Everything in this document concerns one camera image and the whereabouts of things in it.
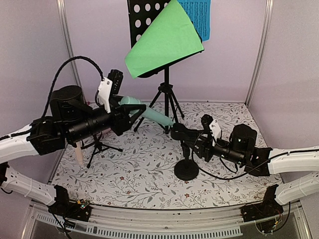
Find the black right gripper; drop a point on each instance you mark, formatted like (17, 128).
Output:
(206, 142)

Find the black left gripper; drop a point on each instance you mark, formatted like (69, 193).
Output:
(120, 114)

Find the mint green toy microphone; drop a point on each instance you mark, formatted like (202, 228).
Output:
(149, 113)

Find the black round-base mic stand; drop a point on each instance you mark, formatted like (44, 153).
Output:
(185, 169)

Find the black small tripod mic stand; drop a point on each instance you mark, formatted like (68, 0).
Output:
(98, 147)

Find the beige toy microphone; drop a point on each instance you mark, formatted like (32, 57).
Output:
(78, 153)

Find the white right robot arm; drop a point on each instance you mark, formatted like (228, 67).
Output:
(241, 150)

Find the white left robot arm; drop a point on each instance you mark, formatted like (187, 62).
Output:
(71, 121)

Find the floral patterned table mat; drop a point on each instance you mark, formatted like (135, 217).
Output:
(142, 176)

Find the green paper sheet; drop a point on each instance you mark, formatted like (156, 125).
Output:
(170, 37)

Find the black tripod music stand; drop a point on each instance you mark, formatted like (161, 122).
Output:
(141, 14)

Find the blue printed paper sheet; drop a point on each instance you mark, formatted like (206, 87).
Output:
(199, 13)

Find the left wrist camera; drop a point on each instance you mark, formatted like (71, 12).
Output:
(109, 86)

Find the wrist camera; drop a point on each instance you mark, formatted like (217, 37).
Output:
(211, 128)
(109, 86)

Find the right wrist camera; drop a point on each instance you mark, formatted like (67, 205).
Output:
(211, 128)

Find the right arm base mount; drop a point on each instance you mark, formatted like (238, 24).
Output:
(267, 208)

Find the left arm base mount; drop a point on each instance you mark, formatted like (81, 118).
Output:
(64, 209)

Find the left metal frame post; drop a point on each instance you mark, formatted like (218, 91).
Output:
(67, 39)

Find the metal frame post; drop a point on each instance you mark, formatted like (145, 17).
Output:
(67, 39)
(261, 50)

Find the right metal frame post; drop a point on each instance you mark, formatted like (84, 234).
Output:
(261, 50)

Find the front metal rail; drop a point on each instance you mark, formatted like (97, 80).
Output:
(209, 223)

